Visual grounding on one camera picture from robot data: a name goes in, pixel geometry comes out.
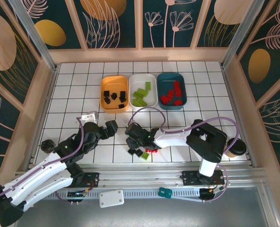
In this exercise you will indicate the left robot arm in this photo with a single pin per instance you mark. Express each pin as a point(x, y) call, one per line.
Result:
point(50, 189)

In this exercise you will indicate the black round object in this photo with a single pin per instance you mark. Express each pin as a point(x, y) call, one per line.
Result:
point(47, 145)

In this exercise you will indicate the yellow plastic container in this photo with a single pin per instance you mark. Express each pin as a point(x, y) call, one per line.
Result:
point(113, 82)

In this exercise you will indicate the white plastic container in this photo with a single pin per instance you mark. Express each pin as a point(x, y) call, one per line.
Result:
point(138, 81)

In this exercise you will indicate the black controller board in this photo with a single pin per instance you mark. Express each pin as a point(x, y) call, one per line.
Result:
point(209, 192)
point(76, 194)

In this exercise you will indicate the teal plastic clip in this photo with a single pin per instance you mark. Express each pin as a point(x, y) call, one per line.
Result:
point(165, 192)

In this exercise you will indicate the white plastic box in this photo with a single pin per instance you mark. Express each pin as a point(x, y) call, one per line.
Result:
point(111, 198)

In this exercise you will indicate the teal plastic container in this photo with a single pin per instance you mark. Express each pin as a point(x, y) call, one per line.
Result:
point(170, 79)

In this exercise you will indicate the paper coffee cup black lid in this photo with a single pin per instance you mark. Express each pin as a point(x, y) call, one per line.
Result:
point(237, 149)

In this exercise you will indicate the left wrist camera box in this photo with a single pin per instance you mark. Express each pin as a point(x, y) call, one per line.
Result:
point(90, 117)

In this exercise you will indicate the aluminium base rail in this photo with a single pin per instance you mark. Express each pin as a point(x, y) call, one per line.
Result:
point(142, 177)

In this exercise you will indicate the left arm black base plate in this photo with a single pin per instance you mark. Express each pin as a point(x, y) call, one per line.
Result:
point(92, 179)

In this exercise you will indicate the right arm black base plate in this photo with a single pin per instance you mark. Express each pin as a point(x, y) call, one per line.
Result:
point(188, 178)

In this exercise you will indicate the pink flower wall panel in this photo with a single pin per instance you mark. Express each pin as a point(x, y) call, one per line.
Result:
point(0, 142)

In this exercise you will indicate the leaf and circle wall panel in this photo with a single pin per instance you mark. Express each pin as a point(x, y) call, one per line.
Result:
point(128, 35)

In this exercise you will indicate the flower stem wall panel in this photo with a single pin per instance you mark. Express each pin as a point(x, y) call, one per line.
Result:
point(158, 40)

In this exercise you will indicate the yellow oval wall panel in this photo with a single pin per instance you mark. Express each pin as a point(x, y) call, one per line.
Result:
point(66, 23)

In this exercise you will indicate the aluminium frame post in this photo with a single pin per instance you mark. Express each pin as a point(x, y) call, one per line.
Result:
point(35, 35)
point(243, 35)

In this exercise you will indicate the wall panel with yellow lines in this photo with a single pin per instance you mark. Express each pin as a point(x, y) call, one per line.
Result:
point(208, 35)

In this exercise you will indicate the beige oval wall panel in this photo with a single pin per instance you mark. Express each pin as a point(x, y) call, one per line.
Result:
point(2, 47)

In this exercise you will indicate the pink fern wall panel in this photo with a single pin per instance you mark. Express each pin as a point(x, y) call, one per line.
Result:
point(276, 130)

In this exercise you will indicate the fern and oval wall panel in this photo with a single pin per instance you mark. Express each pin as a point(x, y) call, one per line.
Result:
point(272, 47)

